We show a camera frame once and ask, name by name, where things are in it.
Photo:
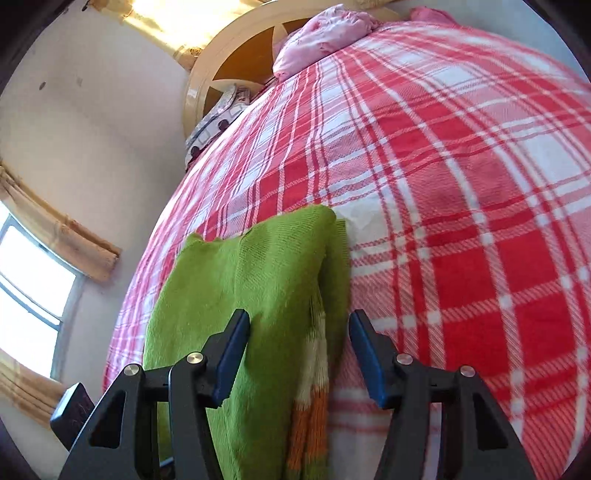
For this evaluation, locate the pink cloth beside bed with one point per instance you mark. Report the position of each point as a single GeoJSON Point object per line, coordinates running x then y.
{"type": "Point", "coordinates": [432, 15]}

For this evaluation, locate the pink pillow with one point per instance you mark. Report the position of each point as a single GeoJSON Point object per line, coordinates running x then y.
{"type": "Point", "coordinates": [333, 29]}

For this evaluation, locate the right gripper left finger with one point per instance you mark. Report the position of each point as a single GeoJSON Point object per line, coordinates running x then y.
{"type": "Point", "coordinates": [152, 424]}

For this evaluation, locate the white grey patterned pillow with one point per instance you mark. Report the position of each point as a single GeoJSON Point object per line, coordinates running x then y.
{"type": "Point", "coordinates": [232, 103]}

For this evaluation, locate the red white plaid bedsheet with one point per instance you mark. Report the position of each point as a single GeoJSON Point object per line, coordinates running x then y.
{"type": "Point", "coordinates": [460, 163]}

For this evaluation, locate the yellow curtain left of back window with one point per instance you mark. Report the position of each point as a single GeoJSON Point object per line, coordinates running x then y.
{"type": "Point", "coordinates": [181, 28]}

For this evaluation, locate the beige wooden arched headboard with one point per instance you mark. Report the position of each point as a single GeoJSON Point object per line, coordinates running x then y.
{"type": "Point", "coordinates": [242, 54]}

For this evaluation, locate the green orange striped knit sweater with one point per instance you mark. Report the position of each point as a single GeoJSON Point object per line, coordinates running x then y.
{"type": "Point", "coordinates": [290, 273]}

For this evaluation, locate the yellow curtain at side window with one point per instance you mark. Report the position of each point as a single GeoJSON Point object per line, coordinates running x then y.
{"type": "Point", "coordinates": [87, 252]}

